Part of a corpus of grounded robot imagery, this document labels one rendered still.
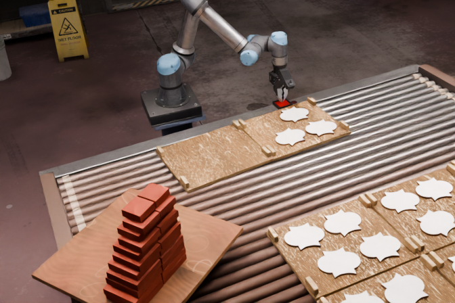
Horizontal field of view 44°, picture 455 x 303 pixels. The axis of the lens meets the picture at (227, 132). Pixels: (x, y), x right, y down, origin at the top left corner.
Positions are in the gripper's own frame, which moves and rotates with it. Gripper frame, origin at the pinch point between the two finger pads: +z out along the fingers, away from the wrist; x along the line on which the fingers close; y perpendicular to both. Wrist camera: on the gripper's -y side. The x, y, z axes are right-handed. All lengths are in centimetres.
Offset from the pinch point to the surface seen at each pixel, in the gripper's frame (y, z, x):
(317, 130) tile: -32.9, -0.3, -0.6
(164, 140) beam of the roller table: -1, 3, 64
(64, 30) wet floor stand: 333, 63, 67
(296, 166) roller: -49, 3, 20
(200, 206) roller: -54, 3, 66
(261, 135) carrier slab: -22.6, 0.7, 23.4
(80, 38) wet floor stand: 328, 73, 53
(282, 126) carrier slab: -20.3, 0.8, 10.9
